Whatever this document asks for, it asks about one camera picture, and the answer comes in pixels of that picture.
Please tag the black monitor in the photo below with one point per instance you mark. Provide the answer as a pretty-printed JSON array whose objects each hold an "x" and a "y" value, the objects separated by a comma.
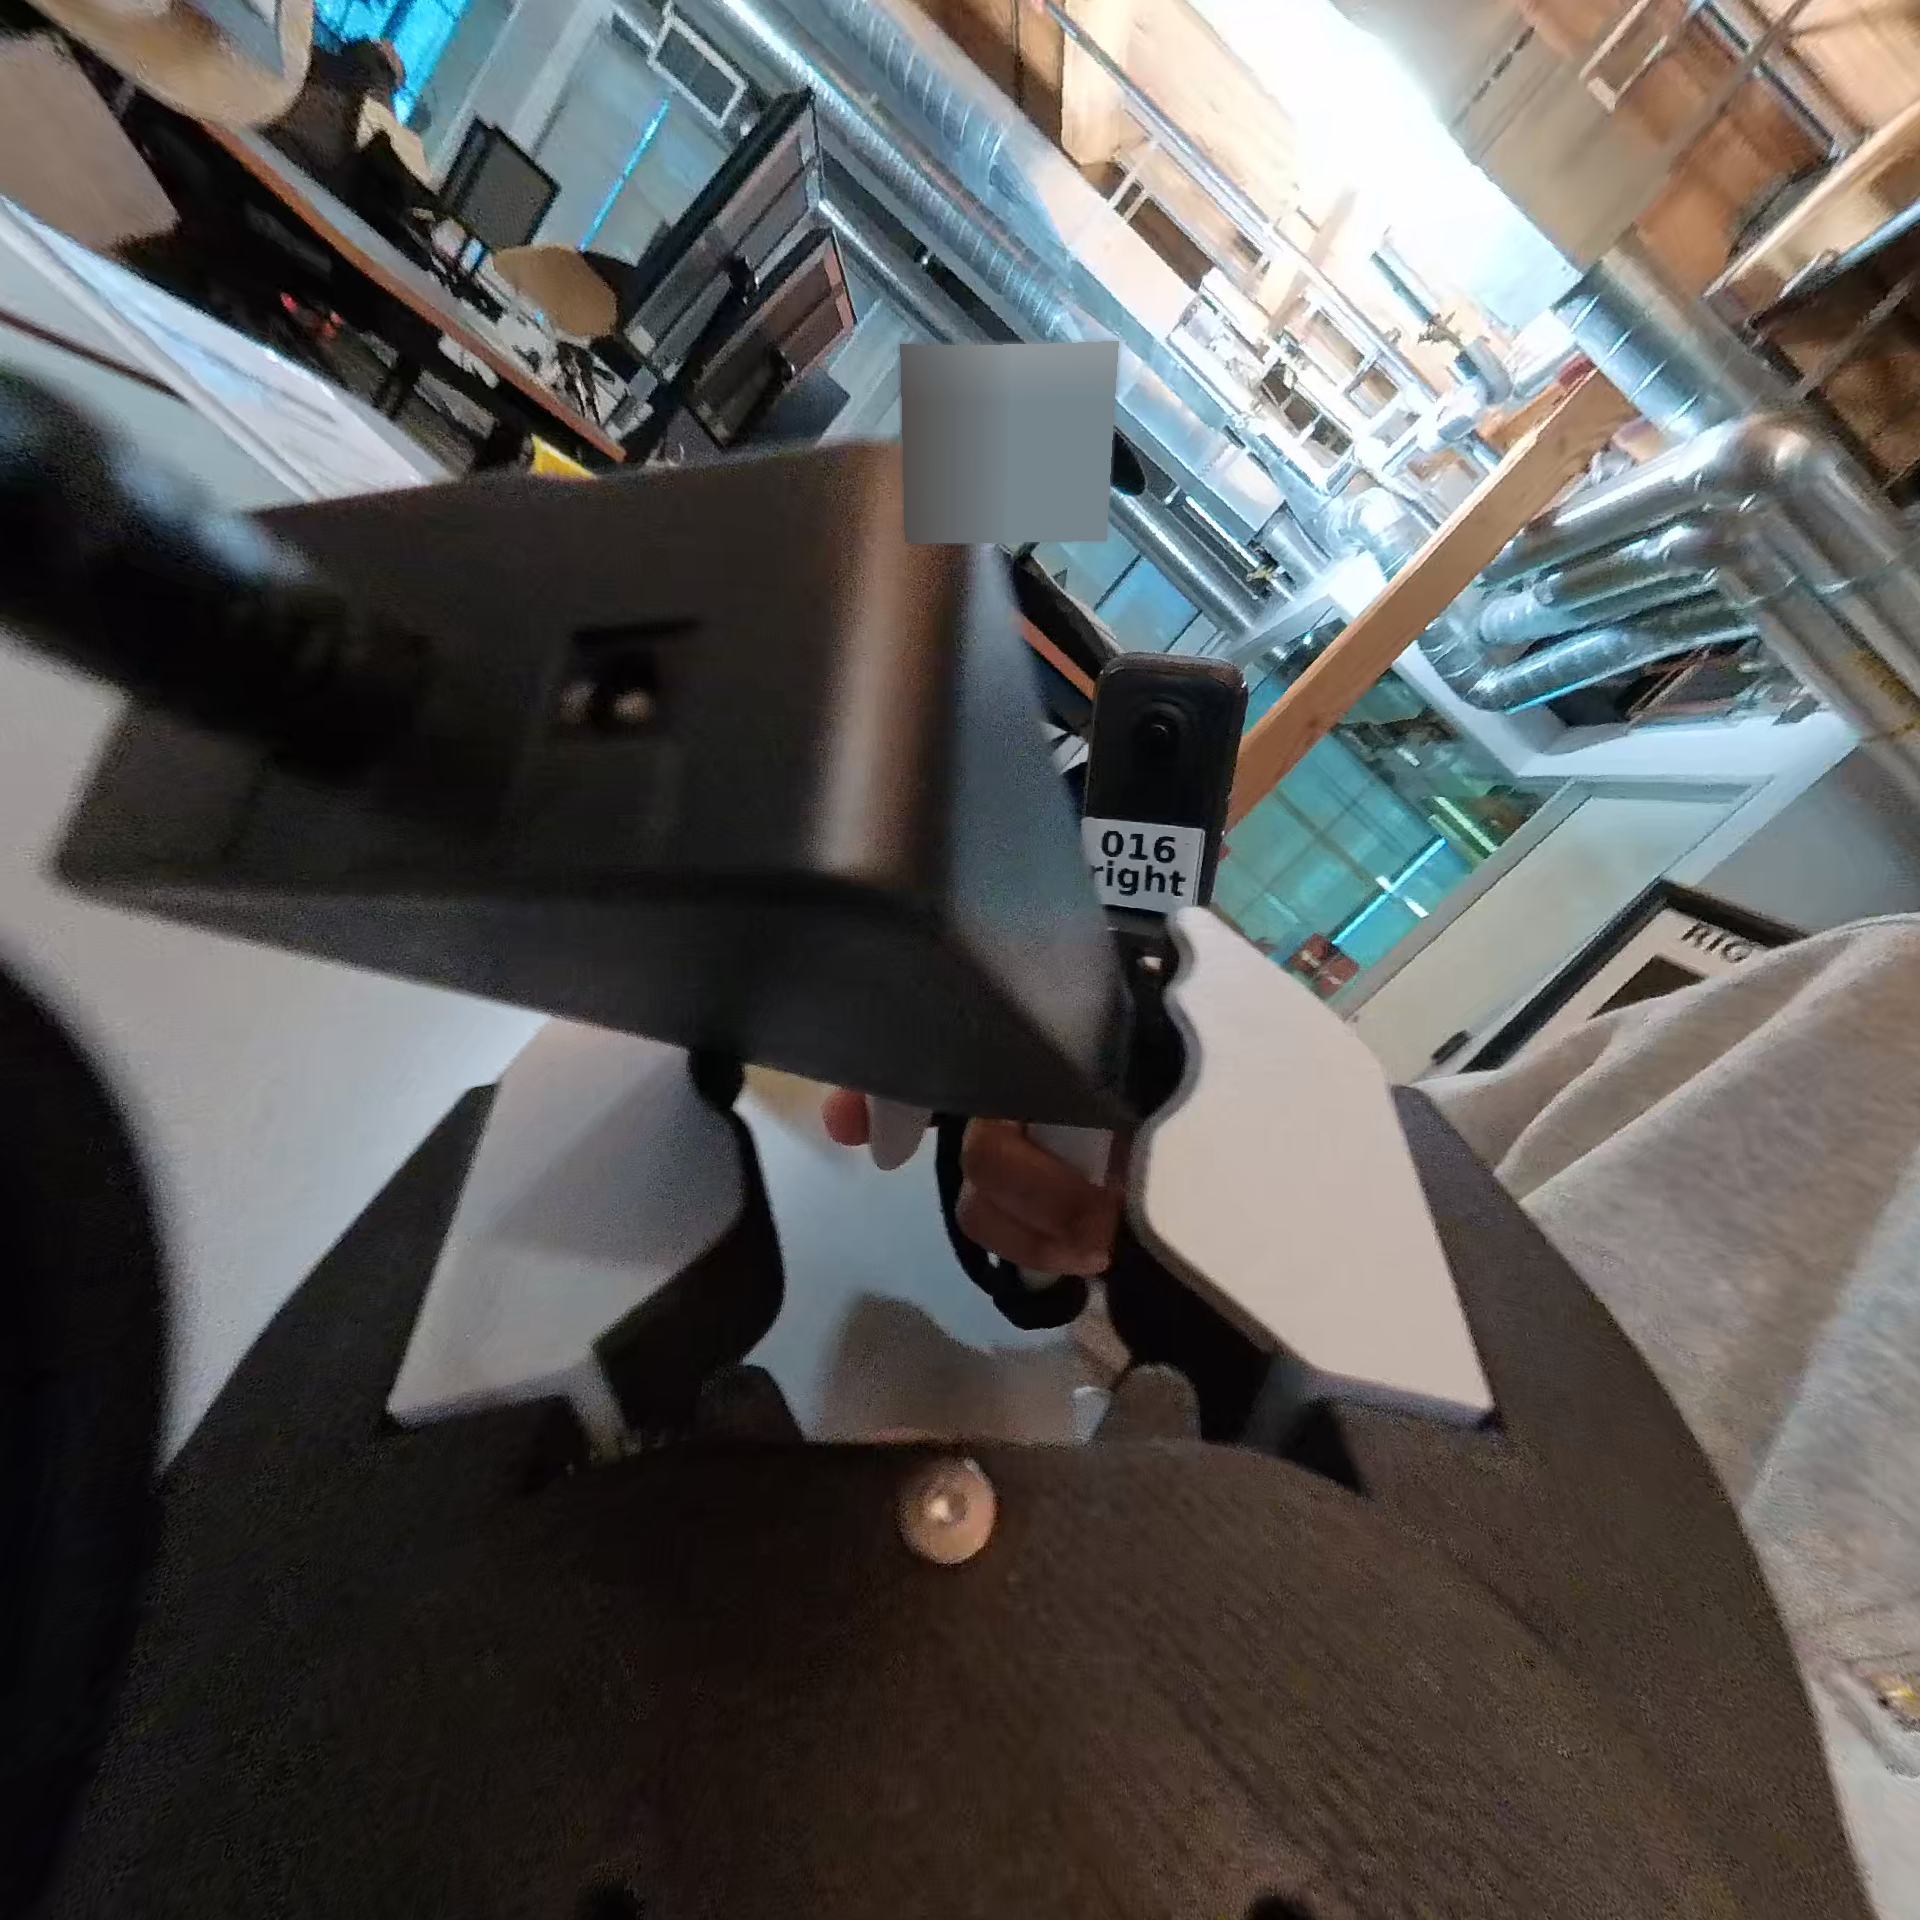
[{"x": 505, "y": 188}]

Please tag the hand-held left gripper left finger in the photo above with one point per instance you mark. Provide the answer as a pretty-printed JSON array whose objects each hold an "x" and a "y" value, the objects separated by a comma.
[{"x": 585, "y": 1246}]

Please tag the wooden ceiling beam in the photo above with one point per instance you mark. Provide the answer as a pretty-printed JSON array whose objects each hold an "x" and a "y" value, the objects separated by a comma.
[{"x": 1423, "y": 600}]

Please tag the silver ventilation duct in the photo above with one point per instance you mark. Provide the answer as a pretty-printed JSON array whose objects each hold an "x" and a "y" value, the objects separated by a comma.
[{"x": 1725, "y": 495}]

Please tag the printed sheets in clear sleeve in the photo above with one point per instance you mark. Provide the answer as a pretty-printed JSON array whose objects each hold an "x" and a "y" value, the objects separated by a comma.
[{"x": 300, "y": 419}]

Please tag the black usb hub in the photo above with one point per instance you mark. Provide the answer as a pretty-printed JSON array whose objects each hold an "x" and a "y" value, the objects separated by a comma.
[{"x": 524, "y": 811}]

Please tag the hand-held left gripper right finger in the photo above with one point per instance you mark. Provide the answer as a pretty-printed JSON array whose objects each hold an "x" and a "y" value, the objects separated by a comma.
[{"x": 1302, "y": 1201}]

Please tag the person's right hand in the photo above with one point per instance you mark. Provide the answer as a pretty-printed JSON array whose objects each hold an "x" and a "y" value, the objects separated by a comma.
[{"x": 1035, "y": 1222}]

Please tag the grey desk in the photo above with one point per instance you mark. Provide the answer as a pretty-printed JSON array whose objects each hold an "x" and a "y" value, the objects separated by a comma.
[{"x": 300, "y": 1078}]

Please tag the grey sweatshirt sleeve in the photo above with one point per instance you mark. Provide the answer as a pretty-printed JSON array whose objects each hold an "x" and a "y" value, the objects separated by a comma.
[{"x": 1725, "y": 1276}]

